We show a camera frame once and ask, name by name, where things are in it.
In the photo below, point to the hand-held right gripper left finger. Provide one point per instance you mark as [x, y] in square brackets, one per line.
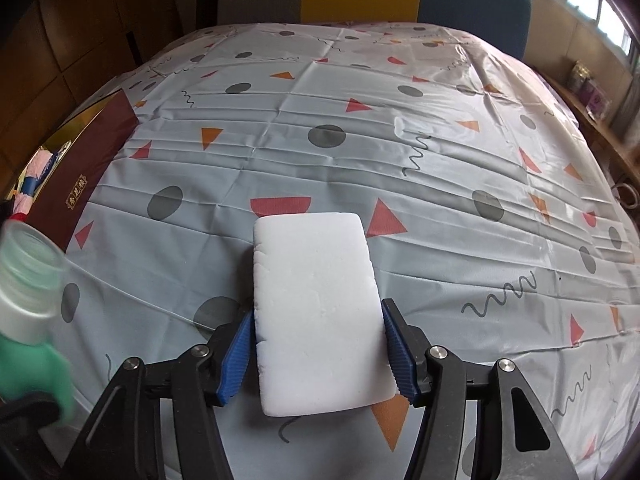
[237, 355]

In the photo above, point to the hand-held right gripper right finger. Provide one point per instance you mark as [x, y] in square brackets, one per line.
[400, 355]

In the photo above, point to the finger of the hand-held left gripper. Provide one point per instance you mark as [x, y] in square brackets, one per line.
[25, 412]

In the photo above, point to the green bottle white cap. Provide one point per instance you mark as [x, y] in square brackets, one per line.
[25, 360]

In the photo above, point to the white foam block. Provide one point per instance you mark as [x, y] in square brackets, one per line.
[315, 310]

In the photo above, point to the maroon gift box gold lining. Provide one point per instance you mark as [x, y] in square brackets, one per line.
[85, 170]

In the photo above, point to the pink towel with blue band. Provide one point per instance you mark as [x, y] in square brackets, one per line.
[42, 165]

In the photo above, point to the wooden side desk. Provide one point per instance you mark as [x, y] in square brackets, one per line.
[600, 135]

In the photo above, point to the small pale printed packet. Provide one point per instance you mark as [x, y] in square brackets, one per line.
[579, 75]

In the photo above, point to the long patterned curtain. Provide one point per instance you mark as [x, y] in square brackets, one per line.
[630, 110]

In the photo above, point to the wooden wardrobe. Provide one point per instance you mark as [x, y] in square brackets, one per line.
[75, 35]

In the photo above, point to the barred window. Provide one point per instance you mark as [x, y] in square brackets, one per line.
[605, 15]

